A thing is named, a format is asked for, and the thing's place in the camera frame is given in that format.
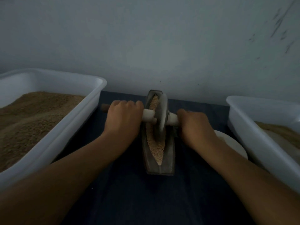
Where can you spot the person's left hand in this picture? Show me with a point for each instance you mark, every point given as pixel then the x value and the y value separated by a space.
pixel 123 120

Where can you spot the person's right hand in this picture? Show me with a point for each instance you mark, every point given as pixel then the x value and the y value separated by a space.
pixel 197 128

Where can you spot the boat-shaped metal grinding trough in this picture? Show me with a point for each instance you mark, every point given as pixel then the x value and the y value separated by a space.
pixel 159 167

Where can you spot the large brown grain heap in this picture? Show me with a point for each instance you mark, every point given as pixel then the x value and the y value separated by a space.
pixel 26 126
pixel 281 129

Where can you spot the person's right forearm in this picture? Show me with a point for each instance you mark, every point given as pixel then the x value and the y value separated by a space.
pixel 255 187

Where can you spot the person's left forearm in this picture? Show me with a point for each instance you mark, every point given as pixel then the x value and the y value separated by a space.
pixel 49 189

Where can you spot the white round plate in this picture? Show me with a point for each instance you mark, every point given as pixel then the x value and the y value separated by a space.
pixel 234 143

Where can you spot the white plastic tub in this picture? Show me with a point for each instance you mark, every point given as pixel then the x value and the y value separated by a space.
pixel 72 124
pixel 262 147

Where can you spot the dark blue table cloth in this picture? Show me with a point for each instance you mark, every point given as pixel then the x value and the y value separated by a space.
pixel 122 206

